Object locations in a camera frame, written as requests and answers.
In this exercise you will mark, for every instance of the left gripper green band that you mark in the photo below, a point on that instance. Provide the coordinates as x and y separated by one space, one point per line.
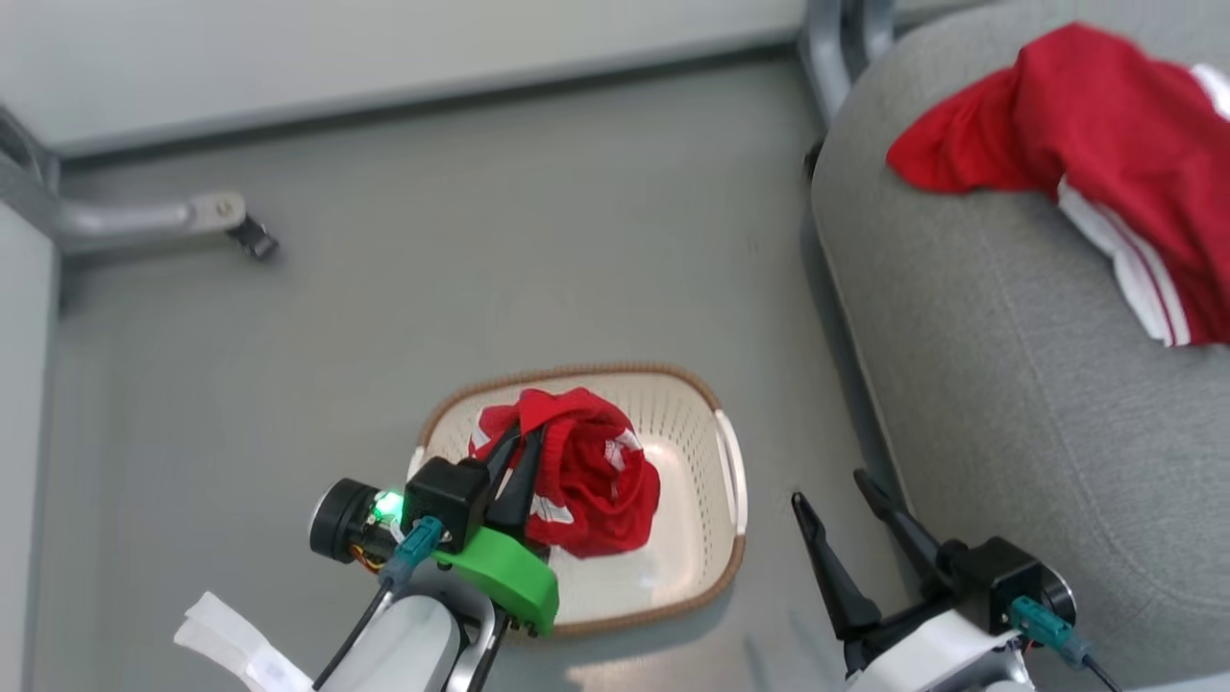
504 577

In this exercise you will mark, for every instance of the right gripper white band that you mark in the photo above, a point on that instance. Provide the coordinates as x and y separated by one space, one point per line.
990 581

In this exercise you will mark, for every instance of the red shorts white patches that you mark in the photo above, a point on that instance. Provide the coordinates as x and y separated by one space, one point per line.
596 481

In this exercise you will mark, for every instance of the red jersey white striped hem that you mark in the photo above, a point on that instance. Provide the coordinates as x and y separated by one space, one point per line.
1086 115

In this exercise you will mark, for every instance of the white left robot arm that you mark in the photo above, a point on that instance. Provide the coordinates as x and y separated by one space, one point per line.
404 644

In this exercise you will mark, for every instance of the grey fabric sofa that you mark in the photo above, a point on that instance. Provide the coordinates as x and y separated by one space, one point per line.
1009 384

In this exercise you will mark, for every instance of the white woven laundry basket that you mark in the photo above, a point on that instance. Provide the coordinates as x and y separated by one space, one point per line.
687 519

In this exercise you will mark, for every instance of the white paper label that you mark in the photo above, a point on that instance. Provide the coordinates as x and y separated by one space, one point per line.
231 639

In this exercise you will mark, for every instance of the black caster wheel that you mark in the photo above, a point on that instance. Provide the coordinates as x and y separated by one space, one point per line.
255 240

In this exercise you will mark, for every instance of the grey metal partition foot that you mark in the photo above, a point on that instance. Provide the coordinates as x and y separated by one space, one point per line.
125 219

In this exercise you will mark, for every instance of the grey metal floor rail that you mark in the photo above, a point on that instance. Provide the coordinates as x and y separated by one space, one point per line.
432 91

